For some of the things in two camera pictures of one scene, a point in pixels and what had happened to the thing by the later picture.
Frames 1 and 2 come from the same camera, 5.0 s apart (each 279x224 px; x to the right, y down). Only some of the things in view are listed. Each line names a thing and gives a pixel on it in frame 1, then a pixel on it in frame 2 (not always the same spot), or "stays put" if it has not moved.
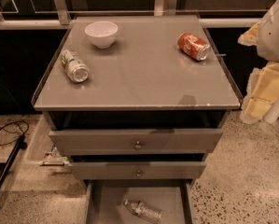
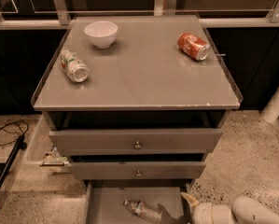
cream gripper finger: (249, 37) -> (207, 213)
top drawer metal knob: (137, 147) stays put
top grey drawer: (135, 142) stays put
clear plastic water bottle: (142, 209) stays put
